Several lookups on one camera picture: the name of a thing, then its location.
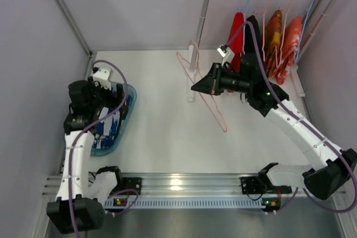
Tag blue patterned trousers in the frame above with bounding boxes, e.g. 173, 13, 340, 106
92, 95, 132, 152

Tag pink wire hanger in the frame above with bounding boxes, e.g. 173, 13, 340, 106
276, 0, 294, 68
255, 0, 271, 61
176, 39, 228, 133

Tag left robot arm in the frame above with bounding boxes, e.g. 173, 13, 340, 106
46, 77, 128, 236

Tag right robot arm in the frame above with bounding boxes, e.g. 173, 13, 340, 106
191, 54, 356, 200

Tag red trousers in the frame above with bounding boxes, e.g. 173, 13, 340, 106
228, 12, 244, 71

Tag black trousers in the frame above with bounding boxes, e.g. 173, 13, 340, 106
240, 14, 263, 102

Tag orange yellow patterned trousers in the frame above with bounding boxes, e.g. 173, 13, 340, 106
264, 9, 282, 78

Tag orange white patterned trousers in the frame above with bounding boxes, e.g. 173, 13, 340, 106
276, 16, 302, 85

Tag teal plastic bin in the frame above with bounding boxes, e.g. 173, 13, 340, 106
91, 84, 137, 157

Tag silver clothes rack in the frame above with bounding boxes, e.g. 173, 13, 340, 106
184, 0, 337, 102

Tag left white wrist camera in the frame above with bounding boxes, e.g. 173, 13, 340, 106
91, 67, 112, 89

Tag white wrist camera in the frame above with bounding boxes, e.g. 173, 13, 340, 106
91, 67, 112, 89
217, 45, 235, 66

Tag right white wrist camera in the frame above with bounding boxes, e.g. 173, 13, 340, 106
217, 45, 235, 66

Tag blue wire hanger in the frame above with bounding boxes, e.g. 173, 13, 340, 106
240, 0, 250, 56
295, 0, 324, 64

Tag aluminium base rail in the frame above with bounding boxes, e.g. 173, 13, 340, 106
41, 173, 346, 210

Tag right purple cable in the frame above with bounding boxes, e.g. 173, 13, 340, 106
225, 20, 357, 216

